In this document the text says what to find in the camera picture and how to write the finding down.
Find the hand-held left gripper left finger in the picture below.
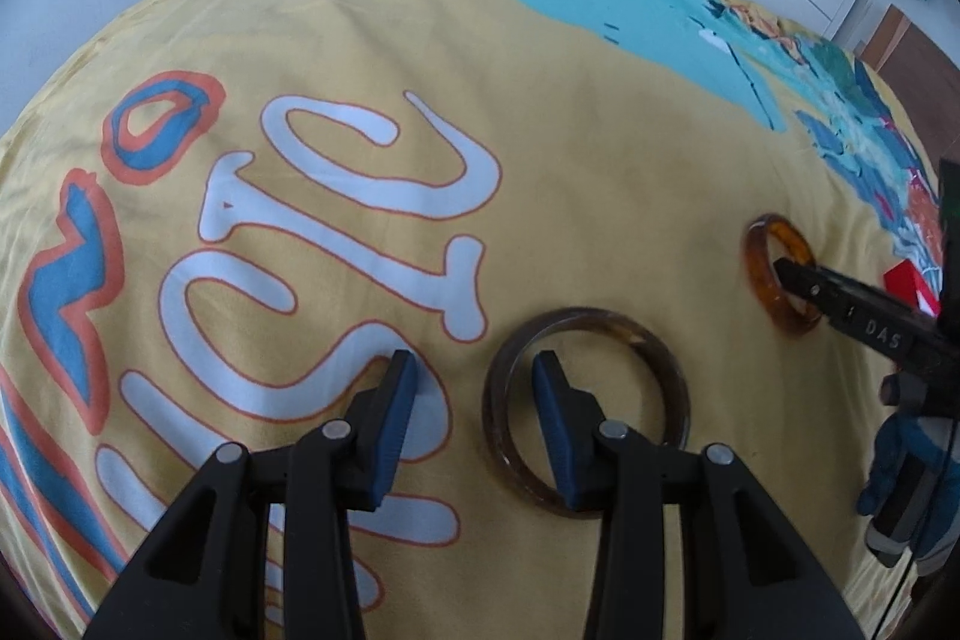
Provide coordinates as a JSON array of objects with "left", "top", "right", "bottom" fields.
[{"left": 84, "top": 349, "right": 418, "bottom": 640}]

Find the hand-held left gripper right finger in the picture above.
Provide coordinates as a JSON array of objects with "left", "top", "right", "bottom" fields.
[{"left": 531, "top": 350, "right": 867, "bottom": 640}]

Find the amber resin bangle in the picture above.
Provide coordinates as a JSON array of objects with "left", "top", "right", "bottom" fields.
[{"left": 741, "top": 214, "right": 824, "bottom": 337}]

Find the dark brown bangle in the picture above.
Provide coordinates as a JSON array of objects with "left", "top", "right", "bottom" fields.
[{"left": 482, "top": 308, "right": 691, "bottom": 519}]

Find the yellow printed blanket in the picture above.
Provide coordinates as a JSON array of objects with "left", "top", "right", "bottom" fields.
[{"left": 0, "top": 0, "right": 946, "bottom": 640}]

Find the red cardboard box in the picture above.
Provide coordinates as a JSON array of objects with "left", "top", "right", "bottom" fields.
[{"left": 883, "top": 263, "right": 942, "bottom": 315}]

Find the person's right hand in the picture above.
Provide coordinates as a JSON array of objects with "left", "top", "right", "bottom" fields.
[{"left": 859, "top": 413, "right": 960, "bottom": 573}]

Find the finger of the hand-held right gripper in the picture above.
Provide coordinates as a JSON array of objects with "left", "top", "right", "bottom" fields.
[{"left": 775, "top": 257, "right": 863, "bottom": 333}]

